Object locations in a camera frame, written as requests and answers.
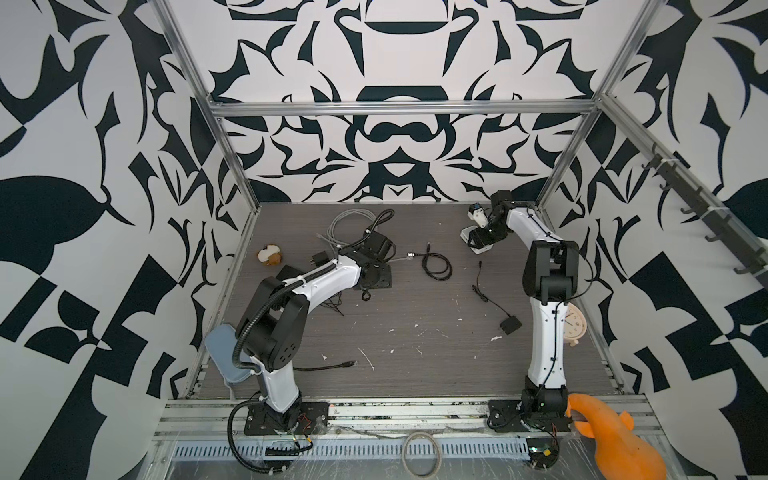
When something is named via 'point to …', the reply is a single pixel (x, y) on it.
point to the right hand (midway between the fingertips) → (483, 234)
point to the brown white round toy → (270, 255)
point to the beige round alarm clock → (575, 324)
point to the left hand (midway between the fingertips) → (382, 274)
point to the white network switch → (464, 235)
